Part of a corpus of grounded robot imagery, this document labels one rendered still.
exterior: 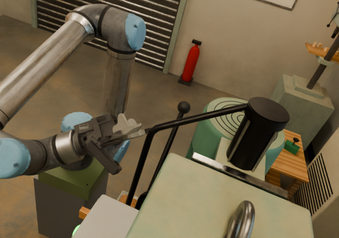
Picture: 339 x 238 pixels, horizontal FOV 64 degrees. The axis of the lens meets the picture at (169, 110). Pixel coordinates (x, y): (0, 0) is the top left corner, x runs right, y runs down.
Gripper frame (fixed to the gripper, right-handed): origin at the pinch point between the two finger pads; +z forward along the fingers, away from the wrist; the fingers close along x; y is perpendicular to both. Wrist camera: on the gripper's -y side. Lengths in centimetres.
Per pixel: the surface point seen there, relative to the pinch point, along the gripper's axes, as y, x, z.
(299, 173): -49, 134, 78
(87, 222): -13.8, -41.2, -4.9
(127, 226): -15.9, -39.9, -0.6
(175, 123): -5.1, -37.8, 9.0
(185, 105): 2.1, -6.0, 12.0
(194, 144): -8.3, -17.3, 10.9
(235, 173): -14.4, -33.2, 15.2
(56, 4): 237, 262, -109
